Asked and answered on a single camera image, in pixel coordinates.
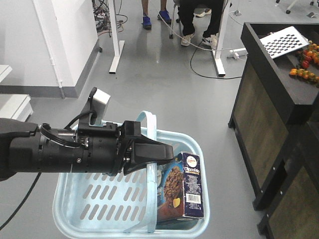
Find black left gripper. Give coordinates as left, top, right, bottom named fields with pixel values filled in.
left=72, top=120, right=174, bottom=176

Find blue chocolate cookie box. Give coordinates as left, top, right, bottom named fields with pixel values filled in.
left=157, top=151, right=204, bottom=224

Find light blue plastic basket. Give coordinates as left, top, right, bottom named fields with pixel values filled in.
left=52, top=111, right=211, bottom=239

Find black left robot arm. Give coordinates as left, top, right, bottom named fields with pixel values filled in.
left=0, top=118, right=174, bottom=180

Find wood panel black cabinet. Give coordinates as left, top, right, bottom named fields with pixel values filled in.
left=228, top=22, right=319, bottom=239

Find person with blue shoes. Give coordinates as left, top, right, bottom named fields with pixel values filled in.
left=141, top=0, right=172, bottom=30

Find seated person black trousers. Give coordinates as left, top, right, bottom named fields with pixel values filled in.
left=178, top=0, right=225, bottom=49

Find checkerboard calibration board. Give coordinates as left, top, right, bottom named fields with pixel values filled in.
left=260, top=26, right=309, bottom=59

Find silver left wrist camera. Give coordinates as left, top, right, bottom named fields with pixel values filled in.
left=81, top=87, right=111, bottom=125

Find white desk leg frame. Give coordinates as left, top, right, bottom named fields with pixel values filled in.
left=108, top=0, right=125, bottom=74

